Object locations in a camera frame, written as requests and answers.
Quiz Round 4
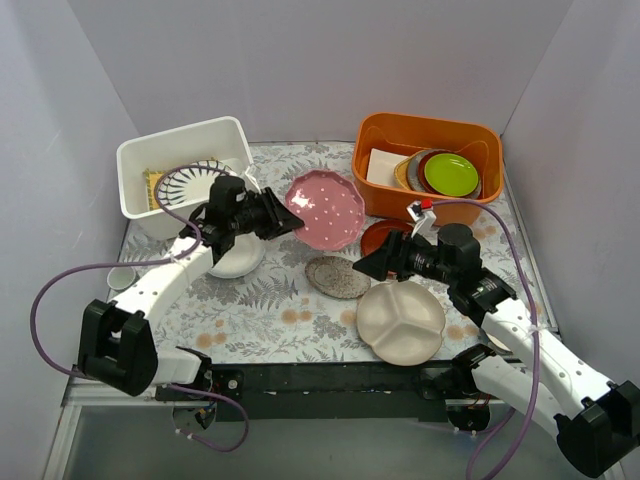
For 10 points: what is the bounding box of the pink polka dot plate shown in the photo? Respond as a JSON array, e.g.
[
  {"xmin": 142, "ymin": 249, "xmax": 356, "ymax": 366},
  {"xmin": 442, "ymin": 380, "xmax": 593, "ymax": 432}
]
[{"xmin": 285, "ymin": 170, "xmax": 365, "ymax": 251}]

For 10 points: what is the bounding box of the yellow woven bamboo mat plate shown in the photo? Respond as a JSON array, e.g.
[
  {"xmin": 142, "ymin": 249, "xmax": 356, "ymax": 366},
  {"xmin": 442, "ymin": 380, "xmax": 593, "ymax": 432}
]
[{"xmin": 143, "ymin": 169, "xmax": 165, "ymax": 211}]

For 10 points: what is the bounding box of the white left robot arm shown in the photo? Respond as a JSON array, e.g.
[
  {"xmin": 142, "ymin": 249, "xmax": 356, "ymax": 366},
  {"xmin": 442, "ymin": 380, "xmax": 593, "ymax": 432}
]
[{"xmin": 77, "ymin": 176, "xmax": 304, "ymax": 400}]

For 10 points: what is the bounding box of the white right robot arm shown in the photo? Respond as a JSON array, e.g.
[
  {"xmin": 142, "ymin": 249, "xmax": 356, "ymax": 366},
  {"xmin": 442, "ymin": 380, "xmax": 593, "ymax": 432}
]
[{"xmin": 353, "ymin": 224, "xmax": 639, "ymax": 478}]

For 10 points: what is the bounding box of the white plastic bin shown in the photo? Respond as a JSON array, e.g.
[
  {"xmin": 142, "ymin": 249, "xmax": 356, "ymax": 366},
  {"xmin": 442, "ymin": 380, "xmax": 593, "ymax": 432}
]
[{"xmin": 116, "ymin": 116, "xmax": 255, "ymax": 240}]

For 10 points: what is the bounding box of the dark red plate in bin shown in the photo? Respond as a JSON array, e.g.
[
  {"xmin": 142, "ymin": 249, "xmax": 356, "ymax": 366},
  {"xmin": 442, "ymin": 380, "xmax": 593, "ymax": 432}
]
[{"xmin": 417, "ymin": 152, "xmax": 437, "ymax": 194}]

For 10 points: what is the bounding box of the white square plate in bin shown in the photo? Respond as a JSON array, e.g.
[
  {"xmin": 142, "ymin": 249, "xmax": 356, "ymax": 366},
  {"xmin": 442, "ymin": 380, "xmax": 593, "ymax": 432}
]
[{"xmin": 366, "ymin": 149, "xmax": 407, "ymax": 187}]

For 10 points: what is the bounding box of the yellow basket plate in bin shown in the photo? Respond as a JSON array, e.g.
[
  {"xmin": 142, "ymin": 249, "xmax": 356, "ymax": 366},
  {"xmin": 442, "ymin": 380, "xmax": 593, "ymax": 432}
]
[{"xmin": 394, "ymin": 158, "xmax": 411, "ymax": 191}]

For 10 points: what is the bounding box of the grey plate in bin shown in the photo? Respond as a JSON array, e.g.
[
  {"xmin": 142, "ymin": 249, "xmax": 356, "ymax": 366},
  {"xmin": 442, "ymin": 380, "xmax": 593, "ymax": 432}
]
[{"xmin": 406, "ymin": 149, "xmax": 434, "ymax": 193}]

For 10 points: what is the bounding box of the orange plastic bin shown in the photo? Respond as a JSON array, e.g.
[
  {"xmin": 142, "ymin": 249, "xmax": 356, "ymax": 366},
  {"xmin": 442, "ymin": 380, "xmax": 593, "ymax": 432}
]
[{"xmin": 351, "ymin": 111, "xmax": 504, "ymax": 231}]

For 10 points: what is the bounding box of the floral patterned table mat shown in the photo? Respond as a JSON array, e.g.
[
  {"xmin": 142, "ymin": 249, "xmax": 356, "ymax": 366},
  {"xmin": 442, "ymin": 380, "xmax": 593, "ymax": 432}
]
[{"xmin": 120, "ymin": 142, "xmax": 558, "ymax": 363}]

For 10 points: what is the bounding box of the red lacquer round plate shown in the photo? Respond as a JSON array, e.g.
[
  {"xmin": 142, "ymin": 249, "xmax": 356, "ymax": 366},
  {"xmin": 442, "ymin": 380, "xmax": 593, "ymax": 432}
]
[{"xmin": 360, "ymin": 219, "xmax": 413, "ymax": 257}]

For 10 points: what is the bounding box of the white deep bowl plate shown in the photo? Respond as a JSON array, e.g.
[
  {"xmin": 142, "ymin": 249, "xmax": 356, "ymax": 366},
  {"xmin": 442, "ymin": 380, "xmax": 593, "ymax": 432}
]
[{"xmin": 208, "ymin": 234, "xmax": 265, "ymax": 279}]

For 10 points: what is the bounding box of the speckled oval ceramic plate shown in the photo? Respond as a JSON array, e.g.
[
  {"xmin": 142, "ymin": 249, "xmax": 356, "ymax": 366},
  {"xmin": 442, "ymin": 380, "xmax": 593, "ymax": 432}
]
[{"xmin": 305, "ymin": 256, "xmax": 371, "ymax": 299}]

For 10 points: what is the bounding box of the beige divided plate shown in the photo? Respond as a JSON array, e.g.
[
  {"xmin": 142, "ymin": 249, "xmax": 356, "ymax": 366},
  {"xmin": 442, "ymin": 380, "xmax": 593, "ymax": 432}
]
[{"xmin": 356, "ymin": 281, "xmax": 446, "ymax": 366}]

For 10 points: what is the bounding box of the lime green plate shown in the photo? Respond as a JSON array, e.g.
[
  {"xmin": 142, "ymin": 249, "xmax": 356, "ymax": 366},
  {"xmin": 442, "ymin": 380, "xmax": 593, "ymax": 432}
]
[{"xmin": 424, "ymin": 153, "xmax": 480, "ymax": 197}]

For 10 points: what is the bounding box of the small beige saucer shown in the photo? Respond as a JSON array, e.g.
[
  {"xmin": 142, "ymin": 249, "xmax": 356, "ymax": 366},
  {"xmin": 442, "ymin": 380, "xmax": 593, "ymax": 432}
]
[{"xmin": 485, "ymin": 332, "xmax": 512, "ymax": 355}]

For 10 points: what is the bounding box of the small white cup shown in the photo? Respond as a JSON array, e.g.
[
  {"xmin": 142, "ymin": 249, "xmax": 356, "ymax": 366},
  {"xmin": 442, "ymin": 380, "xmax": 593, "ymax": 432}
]
[{"xmin": 106, "ymin": 266, "xmax": 138, "ymax": 292}]

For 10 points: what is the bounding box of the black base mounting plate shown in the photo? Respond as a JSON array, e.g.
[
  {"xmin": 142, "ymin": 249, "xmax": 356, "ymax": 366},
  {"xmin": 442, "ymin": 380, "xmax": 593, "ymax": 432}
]
[{"xmin": 87, "ymin": 349, "xmax": 571, "ymax": 424}]

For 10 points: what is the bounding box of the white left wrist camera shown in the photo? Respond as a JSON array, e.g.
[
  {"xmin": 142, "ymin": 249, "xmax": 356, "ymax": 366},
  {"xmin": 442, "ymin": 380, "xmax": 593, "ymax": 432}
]
[{"xmin": 244, "ymin": 165, "xmax": 260, "ymax": 191}]

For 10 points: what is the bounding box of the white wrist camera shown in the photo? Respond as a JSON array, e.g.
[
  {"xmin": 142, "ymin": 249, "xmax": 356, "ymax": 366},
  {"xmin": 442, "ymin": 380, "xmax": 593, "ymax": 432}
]
[
  {"xmin": 244, "ymin": 165, "xmax": 260, "ymax": 191},
  {"xmin": 406, "ymin": 199, "xmax": 436, "ymax": 238}
]

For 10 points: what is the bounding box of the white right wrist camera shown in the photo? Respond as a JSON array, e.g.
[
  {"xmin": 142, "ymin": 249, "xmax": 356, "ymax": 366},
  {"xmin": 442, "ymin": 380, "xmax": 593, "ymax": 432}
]
[{"xmin": 406, "ymin": 199, "xmax": 436, "ymax": 238}]

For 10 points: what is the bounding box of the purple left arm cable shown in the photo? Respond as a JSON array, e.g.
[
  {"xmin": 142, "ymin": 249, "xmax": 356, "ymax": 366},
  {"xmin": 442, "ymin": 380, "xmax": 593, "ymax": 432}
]
[{"xmin": 29, "ymin": 165, "xmax": 250, "ymax": 454}]

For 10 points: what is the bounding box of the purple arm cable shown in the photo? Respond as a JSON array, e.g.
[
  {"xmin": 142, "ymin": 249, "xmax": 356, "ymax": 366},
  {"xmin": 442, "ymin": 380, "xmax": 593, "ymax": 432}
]
[
  {"xmin": 29, "ymin": 165, "xmax": 250, "ymax": 454},
  {"xmin": 429, "ymin": 199, "xmax": 541, "ymax": 480}
]

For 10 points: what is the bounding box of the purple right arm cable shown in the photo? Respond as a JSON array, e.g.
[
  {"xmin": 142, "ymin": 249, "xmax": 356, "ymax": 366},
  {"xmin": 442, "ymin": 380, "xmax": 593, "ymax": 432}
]
[{"xmin": 429, "ymin": 199, "xmax": 541, "ymax": 480}]

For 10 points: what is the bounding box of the aluminium frame rail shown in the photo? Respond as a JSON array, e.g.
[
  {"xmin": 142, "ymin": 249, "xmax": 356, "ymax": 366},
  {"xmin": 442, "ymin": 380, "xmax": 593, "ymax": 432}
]
[{"xmin": 42, "ymin": 362, "xmax": 626, "ymax": 480}]

